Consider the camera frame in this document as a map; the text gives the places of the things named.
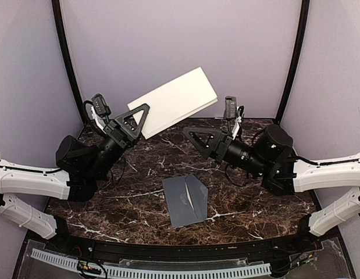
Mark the black left frame post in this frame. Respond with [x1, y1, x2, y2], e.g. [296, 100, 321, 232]
[51, 0, 87, 124]

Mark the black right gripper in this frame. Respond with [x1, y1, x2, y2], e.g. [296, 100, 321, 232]
[182, 125, 269, 177]

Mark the black front table rail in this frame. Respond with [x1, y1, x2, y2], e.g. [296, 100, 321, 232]
[46, 235, 318, 262]

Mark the black frame post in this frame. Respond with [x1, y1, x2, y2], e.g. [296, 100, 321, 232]
[274, 0, 310, 125]
[51, 0, 87, 124]

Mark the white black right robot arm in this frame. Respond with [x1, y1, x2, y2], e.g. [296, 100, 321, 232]
[183, 124, 360, 252]

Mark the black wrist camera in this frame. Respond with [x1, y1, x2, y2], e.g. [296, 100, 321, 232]
[92, 94, 111, 117]
[224, 96, 237, 120]

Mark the white letter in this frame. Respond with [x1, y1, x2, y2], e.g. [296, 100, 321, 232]
[185, 183, 195, 211]

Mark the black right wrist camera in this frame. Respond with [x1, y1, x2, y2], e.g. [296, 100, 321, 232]
[224, 96, 237, 120]

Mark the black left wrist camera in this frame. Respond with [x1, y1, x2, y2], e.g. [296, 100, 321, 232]
[92, 94, 111, 117]

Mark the white paper sheet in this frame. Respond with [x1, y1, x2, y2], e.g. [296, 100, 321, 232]
[127, 67, 218, 140]

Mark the black right frame post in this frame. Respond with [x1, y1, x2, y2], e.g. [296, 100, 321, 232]
[274, 0, 310, 125]

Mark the blue-grey envelope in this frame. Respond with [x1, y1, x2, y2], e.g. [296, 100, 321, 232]
[162, 174, 208, 228]

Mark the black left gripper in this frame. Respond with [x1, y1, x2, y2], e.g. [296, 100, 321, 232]
[85, 103, 151, 181]

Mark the white slotted cable duct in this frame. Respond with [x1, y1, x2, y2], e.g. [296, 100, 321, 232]
[31, 249, 272, 278]

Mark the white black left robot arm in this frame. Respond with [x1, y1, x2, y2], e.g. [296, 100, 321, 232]
[0, 99, 150, 253]

